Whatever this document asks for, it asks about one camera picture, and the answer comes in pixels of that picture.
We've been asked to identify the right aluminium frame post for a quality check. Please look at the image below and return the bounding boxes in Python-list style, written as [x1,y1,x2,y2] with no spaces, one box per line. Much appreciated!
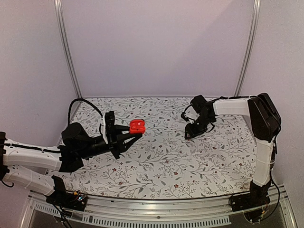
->
[234,0,261,96]

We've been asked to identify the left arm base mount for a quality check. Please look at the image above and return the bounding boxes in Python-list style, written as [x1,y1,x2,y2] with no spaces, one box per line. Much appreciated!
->
[46,176,88,211]

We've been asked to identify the red round charging case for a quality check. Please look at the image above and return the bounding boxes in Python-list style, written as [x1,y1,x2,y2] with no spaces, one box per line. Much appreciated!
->
[129,119,146,134]

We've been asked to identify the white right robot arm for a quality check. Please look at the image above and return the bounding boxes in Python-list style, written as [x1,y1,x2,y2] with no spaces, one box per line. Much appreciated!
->
[181,93,282,207]

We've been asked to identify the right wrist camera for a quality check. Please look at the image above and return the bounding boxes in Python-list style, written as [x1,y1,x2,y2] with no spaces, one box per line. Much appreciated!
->
[181,112,197,124]

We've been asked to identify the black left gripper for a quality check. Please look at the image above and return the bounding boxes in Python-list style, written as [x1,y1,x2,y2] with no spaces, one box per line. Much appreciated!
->
[78,125,142,160]

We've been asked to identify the aluminium frame post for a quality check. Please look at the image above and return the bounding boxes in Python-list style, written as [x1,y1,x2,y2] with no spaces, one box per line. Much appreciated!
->
[54,0,83,98]
[234,0,261,96]

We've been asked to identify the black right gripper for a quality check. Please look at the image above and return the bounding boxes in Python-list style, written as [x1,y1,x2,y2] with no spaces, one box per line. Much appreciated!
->
[185,114,214,139]

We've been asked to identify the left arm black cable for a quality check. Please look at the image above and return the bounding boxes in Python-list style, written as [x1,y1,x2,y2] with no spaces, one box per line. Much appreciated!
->
[67,98,104,126]

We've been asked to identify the floral patterned table mat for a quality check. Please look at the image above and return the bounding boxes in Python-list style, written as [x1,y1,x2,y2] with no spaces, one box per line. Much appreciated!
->
[54,97,257,200]

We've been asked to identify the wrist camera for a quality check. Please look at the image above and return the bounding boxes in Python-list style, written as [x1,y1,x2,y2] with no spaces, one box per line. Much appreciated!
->
[100,111,115,144]
[181,112,197,124]

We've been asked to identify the left aluminium frame post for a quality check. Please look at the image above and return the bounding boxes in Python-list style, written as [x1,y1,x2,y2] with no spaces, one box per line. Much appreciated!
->
[54,0,83,98]

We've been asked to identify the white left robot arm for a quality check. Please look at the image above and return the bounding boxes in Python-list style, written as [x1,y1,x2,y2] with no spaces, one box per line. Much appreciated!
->
[0,119,146,206]

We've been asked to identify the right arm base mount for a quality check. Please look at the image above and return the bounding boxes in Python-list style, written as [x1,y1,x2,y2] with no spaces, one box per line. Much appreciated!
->
[228,182,270,212]

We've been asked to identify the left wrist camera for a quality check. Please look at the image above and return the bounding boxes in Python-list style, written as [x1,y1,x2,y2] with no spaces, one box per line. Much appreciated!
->
[100,111,115,144]

